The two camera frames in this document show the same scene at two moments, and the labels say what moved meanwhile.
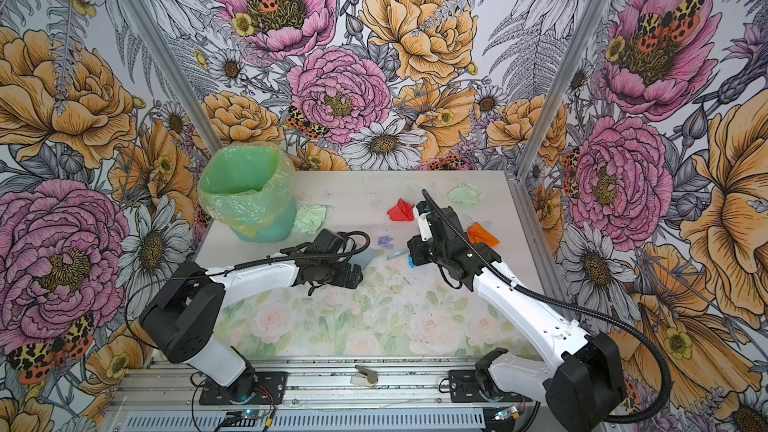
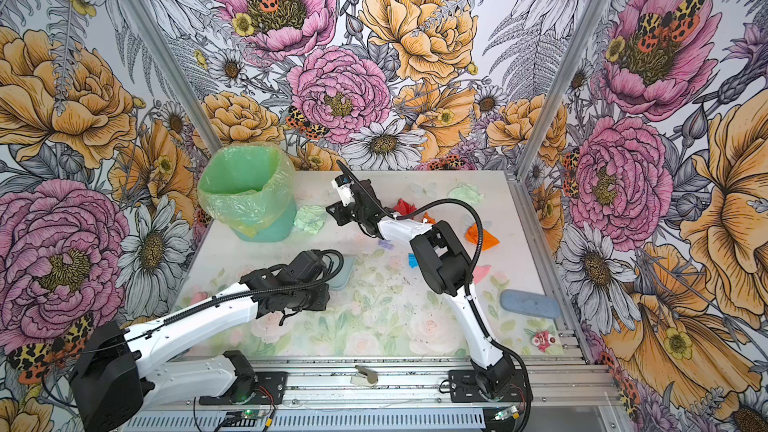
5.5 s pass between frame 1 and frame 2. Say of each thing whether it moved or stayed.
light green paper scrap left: stayed
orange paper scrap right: stayed
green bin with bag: stayed
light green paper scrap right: stayed
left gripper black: moved
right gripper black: moved
